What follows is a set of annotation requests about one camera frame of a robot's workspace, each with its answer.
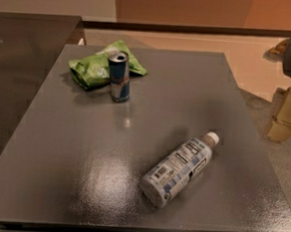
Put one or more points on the blue plastic bottle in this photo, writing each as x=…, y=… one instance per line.
x=169, y=176

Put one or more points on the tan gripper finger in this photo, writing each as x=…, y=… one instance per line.
x=279, y=128
x=277, y=52

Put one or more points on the dark side table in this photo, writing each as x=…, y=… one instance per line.
x=30, y=44

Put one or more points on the green chip bag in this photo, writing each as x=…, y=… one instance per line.
x=92, y=71

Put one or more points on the Red Bull can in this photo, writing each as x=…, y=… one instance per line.
x=119, y=76

